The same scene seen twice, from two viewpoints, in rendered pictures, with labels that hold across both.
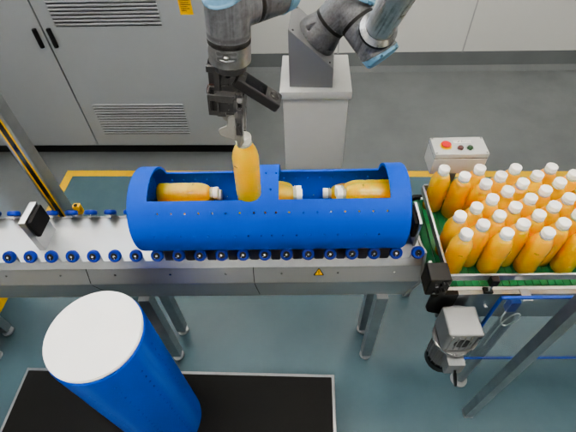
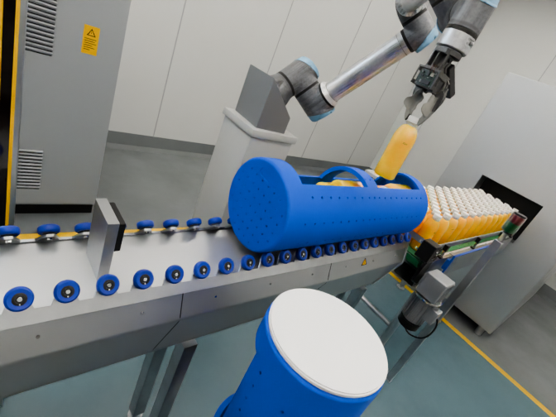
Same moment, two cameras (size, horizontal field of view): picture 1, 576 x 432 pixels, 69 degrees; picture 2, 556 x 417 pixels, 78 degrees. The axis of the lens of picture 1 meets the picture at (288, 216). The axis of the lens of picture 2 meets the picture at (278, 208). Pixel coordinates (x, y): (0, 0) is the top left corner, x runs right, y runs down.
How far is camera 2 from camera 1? 135 cm
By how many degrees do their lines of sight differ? 47
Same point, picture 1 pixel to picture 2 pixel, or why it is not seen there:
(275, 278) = (341, 272)
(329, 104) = (280, 146)
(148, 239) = (299, 228)
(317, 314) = not seen: hidden behind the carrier
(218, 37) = (478, 26)
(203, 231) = (341, 215)
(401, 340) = not seen: hidden behind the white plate
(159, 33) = (44, 63)
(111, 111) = not seen: outside the picture
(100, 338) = (341, 335)
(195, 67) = (77, 111)
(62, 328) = (294, 340)
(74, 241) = (141, 262)
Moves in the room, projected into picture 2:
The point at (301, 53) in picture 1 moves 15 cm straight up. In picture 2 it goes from (275, 100) to (286, 71)
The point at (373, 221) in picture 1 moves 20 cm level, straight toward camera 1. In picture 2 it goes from (416, 206) to (452, 234)
